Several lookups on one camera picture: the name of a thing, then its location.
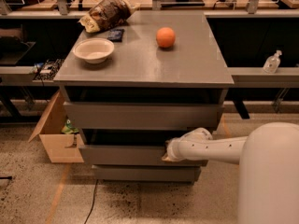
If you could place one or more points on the grey drawer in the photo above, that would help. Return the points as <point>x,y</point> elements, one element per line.
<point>112,116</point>
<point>147,173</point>
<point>130,147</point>

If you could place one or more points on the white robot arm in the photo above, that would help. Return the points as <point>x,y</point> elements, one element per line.
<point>268,160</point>

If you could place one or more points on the grey bottom drawer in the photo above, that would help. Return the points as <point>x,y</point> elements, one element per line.
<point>147,173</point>

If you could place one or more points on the grey drawer cabinet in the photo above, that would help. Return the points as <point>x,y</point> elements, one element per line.
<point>166,77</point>

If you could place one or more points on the grey top drawer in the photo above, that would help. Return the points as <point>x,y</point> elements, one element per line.
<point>112,116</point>

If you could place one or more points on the green packet in box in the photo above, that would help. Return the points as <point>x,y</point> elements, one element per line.
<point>69,128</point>

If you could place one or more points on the cardboard box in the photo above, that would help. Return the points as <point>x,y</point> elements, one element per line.
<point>60,147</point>

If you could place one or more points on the orange fruit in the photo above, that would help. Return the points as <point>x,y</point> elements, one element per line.
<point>165,37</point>

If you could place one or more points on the white paper bowl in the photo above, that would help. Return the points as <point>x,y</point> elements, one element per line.
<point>93,50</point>

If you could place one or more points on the dark blue snack packet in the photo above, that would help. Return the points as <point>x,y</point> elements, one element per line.
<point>115,35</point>

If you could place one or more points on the clear sanitizer bottle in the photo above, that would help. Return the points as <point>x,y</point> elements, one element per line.
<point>272,63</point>

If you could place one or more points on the grey metal shelf rack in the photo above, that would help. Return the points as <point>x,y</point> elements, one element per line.
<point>192,72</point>

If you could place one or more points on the black patterned notebook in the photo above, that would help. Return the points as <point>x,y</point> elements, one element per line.
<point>48,69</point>

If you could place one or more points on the brown chip bag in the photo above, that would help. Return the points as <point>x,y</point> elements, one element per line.
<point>107,14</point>

